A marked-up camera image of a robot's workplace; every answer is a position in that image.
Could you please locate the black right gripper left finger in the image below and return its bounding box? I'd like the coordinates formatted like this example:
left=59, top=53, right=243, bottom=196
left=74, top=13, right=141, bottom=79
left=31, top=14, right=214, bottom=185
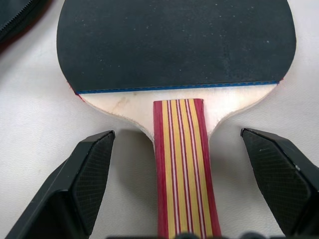
left=0, top=130, right=116, bottom=239

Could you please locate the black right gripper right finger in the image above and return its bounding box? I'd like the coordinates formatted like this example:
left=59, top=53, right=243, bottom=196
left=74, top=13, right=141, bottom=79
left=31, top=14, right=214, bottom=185
left=240, top=127, right=319, bottom=239

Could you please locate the black rubber table tennis paddle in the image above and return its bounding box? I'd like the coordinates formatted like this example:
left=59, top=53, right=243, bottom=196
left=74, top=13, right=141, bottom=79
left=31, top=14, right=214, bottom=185
left=56, top=0, right=297, bottom=239

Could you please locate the black and red paddle case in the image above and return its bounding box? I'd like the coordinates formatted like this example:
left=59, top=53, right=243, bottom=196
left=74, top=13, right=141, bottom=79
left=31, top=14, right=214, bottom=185
left=0, top=0, right=54, bottom=50

